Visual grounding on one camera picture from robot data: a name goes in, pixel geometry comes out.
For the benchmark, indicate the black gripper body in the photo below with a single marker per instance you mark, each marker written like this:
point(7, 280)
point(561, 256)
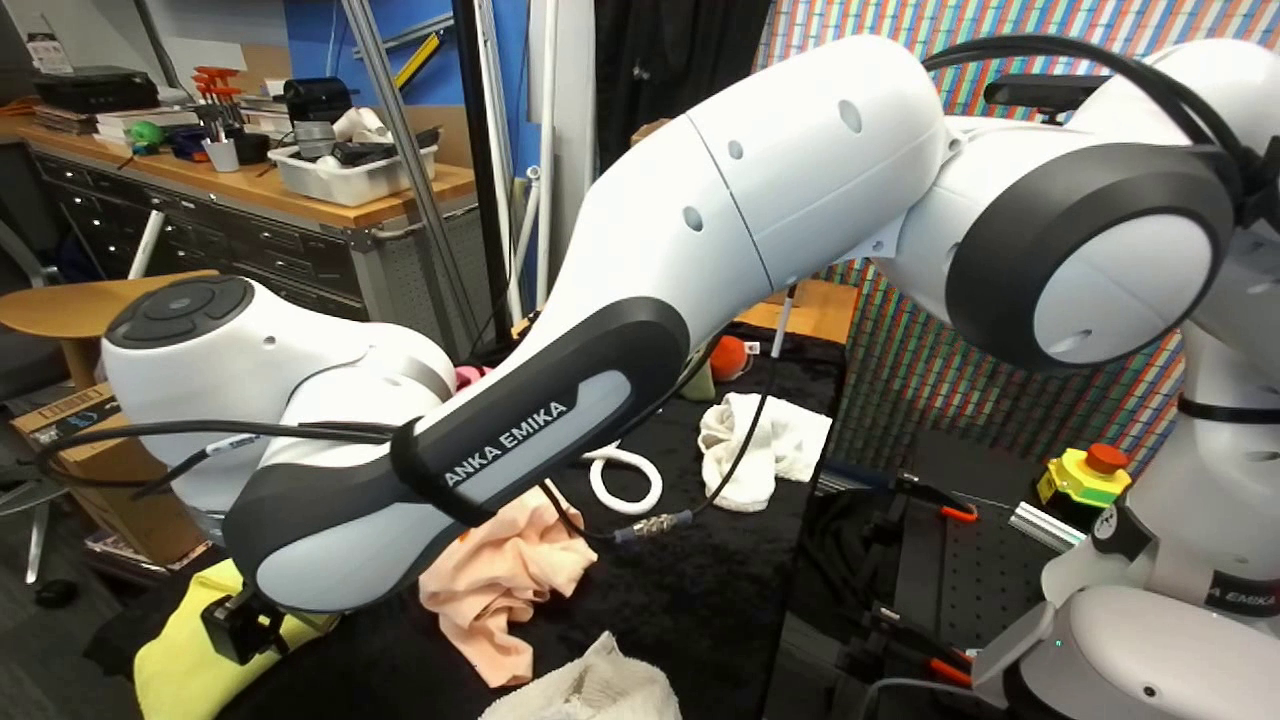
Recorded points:
point(240, 626)

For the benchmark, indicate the yellow green towel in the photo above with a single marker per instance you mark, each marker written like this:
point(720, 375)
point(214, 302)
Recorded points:
point(181, 665)

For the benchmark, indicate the orange turnip plushie green leaves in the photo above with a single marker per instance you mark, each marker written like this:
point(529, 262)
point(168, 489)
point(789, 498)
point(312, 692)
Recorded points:
point(728, 360)

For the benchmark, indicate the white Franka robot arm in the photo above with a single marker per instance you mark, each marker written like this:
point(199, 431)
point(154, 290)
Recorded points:
point(745, 173)

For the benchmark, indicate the pink shirt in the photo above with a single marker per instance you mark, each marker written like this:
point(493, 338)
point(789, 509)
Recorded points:
point(464, 376)

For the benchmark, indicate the grey office chair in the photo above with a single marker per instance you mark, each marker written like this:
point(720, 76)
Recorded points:
point(58, 590)

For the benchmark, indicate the wooden stool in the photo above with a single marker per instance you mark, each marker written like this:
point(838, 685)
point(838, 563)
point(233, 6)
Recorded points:
point(55, 310)

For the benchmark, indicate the wooden workbench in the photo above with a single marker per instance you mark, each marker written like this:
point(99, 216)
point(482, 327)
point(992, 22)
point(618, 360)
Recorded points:
point(246, 183)

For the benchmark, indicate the black velvet tablecloth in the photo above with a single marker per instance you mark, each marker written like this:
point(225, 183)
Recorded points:
point(692, 614)

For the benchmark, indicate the white plastic tub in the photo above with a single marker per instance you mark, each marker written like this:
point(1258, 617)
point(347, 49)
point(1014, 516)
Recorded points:
point(347, 183)

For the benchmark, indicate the small white cup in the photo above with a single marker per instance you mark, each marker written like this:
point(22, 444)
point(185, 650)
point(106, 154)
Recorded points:
point(220, 154)

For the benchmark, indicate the aluminium strut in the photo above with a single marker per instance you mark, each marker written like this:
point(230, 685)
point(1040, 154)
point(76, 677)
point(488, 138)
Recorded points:
point(400, 135)

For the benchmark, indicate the black lidded jar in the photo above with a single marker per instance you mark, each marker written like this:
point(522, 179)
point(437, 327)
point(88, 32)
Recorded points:
point(317, 102)

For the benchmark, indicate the small red tool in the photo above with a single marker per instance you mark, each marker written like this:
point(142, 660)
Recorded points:
point(219, 81)

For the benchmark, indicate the black flat case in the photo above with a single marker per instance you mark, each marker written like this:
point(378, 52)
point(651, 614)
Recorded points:
point(93, 90)

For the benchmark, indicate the black vertical pole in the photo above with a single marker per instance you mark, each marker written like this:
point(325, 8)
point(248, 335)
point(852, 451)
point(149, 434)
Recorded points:
point(475, 106)

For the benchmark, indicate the light wood side table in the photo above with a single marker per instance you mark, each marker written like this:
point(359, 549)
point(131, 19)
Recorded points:
point(822, 310)

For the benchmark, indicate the black curtain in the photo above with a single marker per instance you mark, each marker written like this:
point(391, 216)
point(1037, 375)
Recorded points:
point(667, 64)

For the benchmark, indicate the orange black bar clamp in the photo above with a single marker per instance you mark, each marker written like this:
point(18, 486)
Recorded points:
point(950, 668)
point(953, 515)

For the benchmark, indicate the multicolour patterned backdrop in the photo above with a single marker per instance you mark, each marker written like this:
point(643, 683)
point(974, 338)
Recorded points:
point(932, 402)

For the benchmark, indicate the black optical breadboard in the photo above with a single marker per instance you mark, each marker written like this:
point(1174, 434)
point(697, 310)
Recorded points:
point(984, 585)

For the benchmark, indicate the silver metal bar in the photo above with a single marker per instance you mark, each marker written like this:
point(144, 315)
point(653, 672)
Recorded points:
point(1044, 524)

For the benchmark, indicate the yellow red emergency stop button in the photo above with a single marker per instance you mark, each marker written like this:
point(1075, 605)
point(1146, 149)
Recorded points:
point(1083, 478)

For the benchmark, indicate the black stereo camera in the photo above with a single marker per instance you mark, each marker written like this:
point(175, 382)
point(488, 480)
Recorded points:
point(1040, 90)

